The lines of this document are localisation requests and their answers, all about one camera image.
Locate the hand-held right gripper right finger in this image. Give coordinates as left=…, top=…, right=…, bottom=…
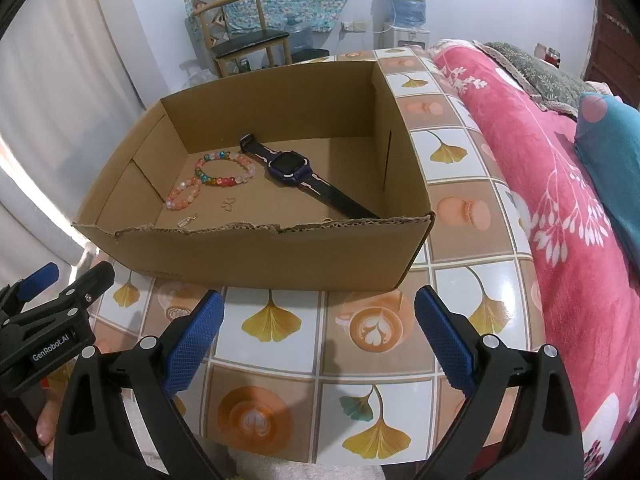
left=414, top=285, right=586, bottom=480

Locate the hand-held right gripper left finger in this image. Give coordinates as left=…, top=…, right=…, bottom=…
left=52, top=290, right=226, bottom=480

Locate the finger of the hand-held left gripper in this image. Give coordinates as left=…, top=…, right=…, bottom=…
left=15, top=261, right=116, bottom=323
left=0, top=262, right=60, bottom=322

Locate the brown cardboard box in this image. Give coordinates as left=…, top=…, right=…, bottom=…
left=71, top=52, right=436, bottom=293

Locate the pink bead bracelet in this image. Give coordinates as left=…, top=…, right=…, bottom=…
left=164, top=176, right=203, bottom=212

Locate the multicolour bead bracelet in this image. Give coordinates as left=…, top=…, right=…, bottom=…
left=194, top=149, right=257, bottom=188

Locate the purple black smartwatch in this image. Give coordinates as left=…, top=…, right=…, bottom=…
left=239, top=132, right=383, bottom=221

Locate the person's left hand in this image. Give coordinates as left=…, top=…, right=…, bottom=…
left=35, top=385, right=68, bottom=466

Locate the patterned tablecloth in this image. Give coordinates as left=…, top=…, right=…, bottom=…
left=90, top=45, right=551, bottom=466

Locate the white fluffy rug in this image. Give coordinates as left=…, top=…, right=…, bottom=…
left=220, top=455, right=351, bottom=480

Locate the pink floral blanket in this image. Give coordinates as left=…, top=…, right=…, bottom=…
left=430, top=40, right=640, bottom=480

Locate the clear plastic bag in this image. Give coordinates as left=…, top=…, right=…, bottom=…
left=182, top=60, right=218, bottom=86

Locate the teal pillow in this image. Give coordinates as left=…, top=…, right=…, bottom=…
left=574, top=91, right=640, bottom=261

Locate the grey floral pillow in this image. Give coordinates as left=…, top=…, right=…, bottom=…
left=482, top=42, right=613, bottom=116

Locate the wooden chair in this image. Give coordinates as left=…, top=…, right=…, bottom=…
left=192, top=0, right=293, bottom=78

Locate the white water dispenser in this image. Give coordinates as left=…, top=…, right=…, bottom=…
left=385, top=25, right=432, bottom=53

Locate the black bin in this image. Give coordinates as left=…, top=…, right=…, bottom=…
left=290, top=48, right=331, bottom=64

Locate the brown wooden door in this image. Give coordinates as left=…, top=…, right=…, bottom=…
left=582, top=0, right=640, bottom=96

